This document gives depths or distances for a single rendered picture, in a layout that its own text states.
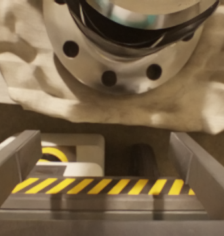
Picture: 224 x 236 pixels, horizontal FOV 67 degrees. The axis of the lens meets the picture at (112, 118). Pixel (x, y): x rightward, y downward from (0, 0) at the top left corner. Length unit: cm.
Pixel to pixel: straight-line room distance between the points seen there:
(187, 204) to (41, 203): 19
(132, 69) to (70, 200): 22
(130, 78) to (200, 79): 16
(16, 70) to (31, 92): 5
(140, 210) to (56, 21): 31
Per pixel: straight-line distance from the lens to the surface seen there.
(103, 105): 34
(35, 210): 28
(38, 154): 17
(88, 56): 31
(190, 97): 38
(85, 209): 26
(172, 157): 16
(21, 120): 59
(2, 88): 42
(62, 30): 32
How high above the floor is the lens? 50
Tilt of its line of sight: 73 degrees down
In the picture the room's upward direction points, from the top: 178 degrees clockwise
